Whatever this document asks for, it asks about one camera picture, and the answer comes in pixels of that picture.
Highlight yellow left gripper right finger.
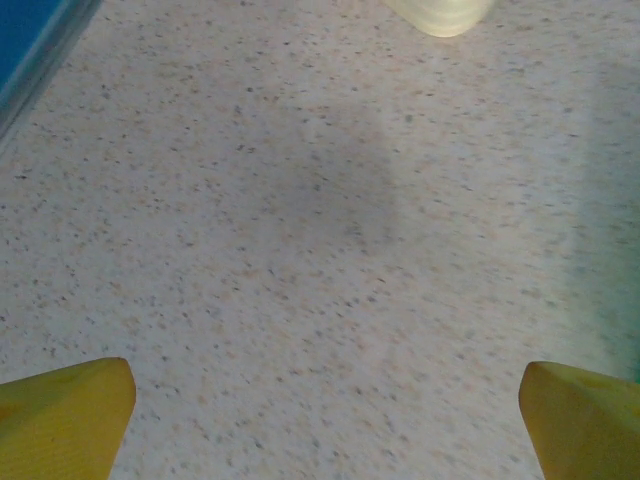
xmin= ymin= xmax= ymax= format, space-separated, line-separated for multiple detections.
xmin=519 ymin=360 xmax=640 ymax=480

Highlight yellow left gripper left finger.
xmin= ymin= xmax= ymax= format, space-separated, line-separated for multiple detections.
xmin=0 ymin=357 xmax=137 ymax=480

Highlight cream knife block pink top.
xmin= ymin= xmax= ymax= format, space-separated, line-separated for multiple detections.
xmin=382 ymin=0 xmax=494 ymax=39

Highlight blue table border frame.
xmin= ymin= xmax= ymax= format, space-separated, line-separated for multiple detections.
xmin=0 ymin=0 xmax=101 ymax=144

